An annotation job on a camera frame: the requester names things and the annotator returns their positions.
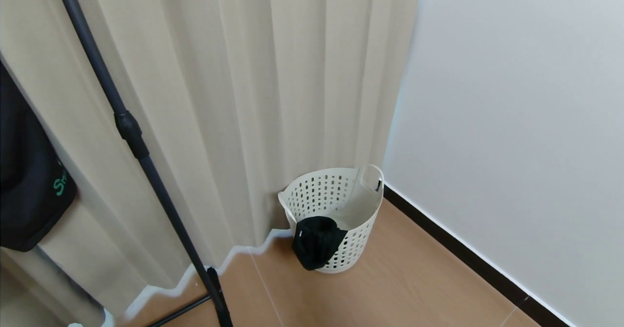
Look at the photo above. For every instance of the black garment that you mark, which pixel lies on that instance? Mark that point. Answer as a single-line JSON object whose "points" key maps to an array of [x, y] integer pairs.
{"points": [[24, 181], [317, 241]]}

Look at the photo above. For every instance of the white laundry basket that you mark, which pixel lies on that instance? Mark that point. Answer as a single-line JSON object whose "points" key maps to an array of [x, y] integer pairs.
{"points": [[360, 205]]}

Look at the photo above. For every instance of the black clothes rack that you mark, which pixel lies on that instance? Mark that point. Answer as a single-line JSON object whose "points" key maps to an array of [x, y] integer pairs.
{"points": [[129, 127]]}

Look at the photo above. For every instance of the beige curtain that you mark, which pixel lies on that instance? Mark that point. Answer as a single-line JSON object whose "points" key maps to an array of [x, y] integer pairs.
{"points": [[243, 73]]}

